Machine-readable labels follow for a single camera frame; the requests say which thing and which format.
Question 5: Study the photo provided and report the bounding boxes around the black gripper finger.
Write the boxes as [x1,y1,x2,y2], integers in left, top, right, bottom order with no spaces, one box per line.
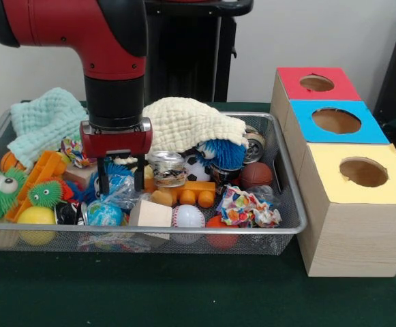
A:
[97,155,112,195]
[134,153,147,192]

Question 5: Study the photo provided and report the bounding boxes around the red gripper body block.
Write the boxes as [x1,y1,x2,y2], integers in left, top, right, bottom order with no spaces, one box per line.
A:
[79,117,153,159]

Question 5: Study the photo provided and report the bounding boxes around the small orange basketball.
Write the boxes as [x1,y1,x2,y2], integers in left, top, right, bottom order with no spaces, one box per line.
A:
[0,151,27,172]

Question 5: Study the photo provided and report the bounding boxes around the shallow mesh bin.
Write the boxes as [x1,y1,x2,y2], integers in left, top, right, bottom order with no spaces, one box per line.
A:
[0,106,308,256]

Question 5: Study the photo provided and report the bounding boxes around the white baseball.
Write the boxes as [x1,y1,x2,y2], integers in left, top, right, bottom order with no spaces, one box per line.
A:
[172,204,206,245]

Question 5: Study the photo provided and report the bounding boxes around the plain wooden cube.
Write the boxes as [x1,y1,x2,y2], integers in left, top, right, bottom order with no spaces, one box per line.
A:
[129,199,174,228]

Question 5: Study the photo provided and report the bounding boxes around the cream waffle cloth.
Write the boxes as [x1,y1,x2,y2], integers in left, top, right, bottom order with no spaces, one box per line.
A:
[142,97,249,163]

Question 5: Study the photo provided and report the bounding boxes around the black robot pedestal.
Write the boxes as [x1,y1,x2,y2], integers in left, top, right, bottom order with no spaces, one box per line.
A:
[142,0,255,102]

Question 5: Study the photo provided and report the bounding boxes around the mint green cloth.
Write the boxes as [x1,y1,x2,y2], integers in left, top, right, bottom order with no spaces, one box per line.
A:
[7,87,90,171]

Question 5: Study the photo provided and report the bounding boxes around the yellow ball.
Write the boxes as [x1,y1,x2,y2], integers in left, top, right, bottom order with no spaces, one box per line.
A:
[16,206,57,246]

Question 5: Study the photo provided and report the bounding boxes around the crumpled clear blue plastic bag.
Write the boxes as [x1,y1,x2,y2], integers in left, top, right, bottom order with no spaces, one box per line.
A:
[107,170,144,208]

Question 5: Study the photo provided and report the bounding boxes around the crumpled colourful paper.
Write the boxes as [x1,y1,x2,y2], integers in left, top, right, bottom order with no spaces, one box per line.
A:
[60,137,93,169]
[216,185,283,229]

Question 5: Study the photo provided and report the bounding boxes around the wooden box with three holes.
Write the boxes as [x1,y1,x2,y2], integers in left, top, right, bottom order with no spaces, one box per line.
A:
[269,66,396,279]

